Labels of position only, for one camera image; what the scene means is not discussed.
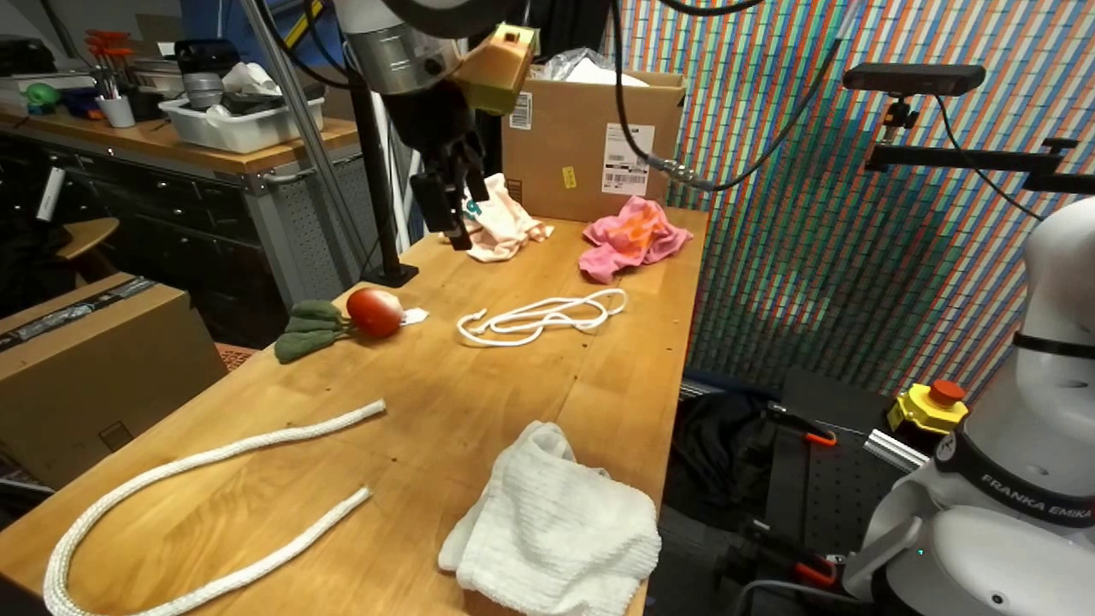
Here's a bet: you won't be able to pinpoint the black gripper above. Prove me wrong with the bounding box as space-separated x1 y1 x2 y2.
385 80 487 249

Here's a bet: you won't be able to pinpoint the peach shirt with teal print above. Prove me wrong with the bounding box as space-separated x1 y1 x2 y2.
462 170 554 262

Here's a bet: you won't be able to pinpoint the red apple toy green leaves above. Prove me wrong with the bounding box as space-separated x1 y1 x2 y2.
273 288 404 361

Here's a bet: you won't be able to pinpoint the pink shirt with orange print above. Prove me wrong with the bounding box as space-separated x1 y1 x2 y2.
579 198 690 284

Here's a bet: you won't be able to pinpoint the white cloth bag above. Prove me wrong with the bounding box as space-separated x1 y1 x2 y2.
437 421 662 616

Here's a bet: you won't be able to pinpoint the thick white braided rope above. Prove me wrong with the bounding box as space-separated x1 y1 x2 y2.
43 396 389 616

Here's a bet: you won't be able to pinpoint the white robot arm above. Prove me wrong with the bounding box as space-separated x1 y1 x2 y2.
335 0 1095 616

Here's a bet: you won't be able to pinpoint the black vertical pole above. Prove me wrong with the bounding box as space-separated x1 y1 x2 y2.
351 75 418 288

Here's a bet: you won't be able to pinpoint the cardboard box with labels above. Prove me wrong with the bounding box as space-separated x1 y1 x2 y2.
503 71 684 223

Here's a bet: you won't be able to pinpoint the white plastic bin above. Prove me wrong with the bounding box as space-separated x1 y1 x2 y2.
160 99 301 154

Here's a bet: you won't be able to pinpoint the wooden workbench with drawers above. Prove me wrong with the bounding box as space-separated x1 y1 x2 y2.
0 114 379 344

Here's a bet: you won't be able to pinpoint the brown cardboard box on floor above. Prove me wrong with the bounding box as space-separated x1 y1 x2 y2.
0 275 225 490

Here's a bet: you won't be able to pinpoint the red yellow emergency stop button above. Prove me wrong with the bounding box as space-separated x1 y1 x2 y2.
887 381 969 434

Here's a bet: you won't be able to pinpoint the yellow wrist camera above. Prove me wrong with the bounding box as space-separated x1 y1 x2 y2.
452 25 538 116

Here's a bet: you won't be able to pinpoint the thin white cord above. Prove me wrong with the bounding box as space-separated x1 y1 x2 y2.
452 284 632 352

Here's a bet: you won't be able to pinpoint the black camera on stand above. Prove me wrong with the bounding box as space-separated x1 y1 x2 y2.
841 63 986 97

